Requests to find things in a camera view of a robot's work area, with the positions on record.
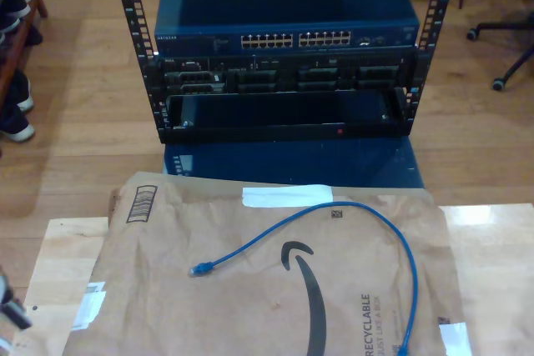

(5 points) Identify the plain black shoe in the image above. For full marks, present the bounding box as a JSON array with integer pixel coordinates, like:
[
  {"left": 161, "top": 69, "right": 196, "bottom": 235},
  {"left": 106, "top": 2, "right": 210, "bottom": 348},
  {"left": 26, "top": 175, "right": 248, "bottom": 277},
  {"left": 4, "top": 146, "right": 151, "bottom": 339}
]
[{"left": 23, "top": 24, "right": 45, "bottom": 47}]

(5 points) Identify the brown packing paper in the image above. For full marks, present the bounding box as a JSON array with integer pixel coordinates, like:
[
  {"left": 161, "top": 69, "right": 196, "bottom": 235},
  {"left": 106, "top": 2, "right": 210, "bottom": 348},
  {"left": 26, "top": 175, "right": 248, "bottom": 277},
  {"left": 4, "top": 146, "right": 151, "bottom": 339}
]
[{"left": 62, "top": 170, "right": 475, "bottom": 356}]

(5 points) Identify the black rack shelf tray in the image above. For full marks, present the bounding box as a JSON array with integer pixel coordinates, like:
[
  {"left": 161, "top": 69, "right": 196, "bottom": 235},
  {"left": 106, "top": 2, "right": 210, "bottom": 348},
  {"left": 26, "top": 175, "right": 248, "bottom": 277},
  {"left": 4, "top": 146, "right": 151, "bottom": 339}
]
[{"left": 158, "top": 87, "right": 412, "bottom": 143}]

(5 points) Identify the black rack frame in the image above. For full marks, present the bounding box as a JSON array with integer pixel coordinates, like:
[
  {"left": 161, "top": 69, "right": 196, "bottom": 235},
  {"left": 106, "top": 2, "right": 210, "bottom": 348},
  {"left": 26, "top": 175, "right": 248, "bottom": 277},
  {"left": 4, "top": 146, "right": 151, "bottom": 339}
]
[{"left": 109, "top": 0, "right": 460, "bottom": 144}]

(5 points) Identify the blue network cable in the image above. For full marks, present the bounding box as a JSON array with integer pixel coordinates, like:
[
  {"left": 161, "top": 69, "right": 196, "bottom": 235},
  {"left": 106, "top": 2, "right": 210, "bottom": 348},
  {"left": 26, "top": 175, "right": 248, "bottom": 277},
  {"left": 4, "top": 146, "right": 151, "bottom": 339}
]
[{"left": 187, "top": 200, "right": 420, "bottom": 356}]

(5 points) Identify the blue cabinet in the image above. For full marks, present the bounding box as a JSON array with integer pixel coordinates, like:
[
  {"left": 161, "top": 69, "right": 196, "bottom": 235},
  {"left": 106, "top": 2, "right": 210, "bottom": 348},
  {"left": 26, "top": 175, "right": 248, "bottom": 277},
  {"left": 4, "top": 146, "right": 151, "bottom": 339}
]
[{"left": 162, "top": 138, "right": 425, "bottom": 189}]

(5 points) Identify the long white tape strip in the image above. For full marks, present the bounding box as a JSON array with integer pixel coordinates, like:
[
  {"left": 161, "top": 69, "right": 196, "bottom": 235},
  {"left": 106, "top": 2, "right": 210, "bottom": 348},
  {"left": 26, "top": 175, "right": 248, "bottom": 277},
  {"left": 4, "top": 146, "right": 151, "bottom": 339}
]
[{"left": 241, "top": 183, "right": 335, "bottom": 208}]

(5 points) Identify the black rack server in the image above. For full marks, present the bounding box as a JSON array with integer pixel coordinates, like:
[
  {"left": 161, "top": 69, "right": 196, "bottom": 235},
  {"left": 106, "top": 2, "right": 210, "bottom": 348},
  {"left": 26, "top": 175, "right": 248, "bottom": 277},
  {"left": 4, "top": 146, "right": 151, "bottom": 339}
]
[{"left": 156, "top": 53, "right": 418, "bottom": 94}]

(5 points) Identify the blue network switch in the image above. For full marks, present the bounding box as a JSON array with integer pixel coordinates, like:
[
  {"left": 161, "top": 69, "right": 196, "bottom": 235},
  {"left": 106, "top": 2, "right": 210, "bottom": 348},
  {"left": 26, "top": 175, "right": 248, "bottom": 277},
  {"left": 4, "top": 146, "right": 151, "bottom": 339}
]
[{"left": 153, "top": 0, "right": 421, "bottom": 57}]

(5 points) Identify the black office chair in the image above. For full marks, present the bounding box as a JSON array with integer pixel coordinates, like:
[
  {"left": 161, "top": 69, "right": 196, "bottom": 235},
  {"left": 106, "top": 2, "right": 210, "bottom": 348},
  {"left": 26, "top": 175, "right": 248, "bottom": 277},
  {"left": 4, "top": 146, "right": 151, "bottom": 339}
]
[{"left": 466, "top": 0, "right": 534, "bottom": 91}]

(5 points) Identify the white shipping label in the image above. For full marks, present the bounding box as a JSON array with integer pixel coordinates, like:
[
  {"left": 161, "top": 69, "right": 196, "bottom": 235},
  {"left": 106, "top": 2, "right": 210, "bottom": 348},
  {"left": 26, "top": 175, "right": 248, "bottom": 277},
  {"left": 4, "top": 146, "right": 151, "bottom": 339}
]
[{"left": 70, "top": 280, "right": 108, "bottom": 332}]

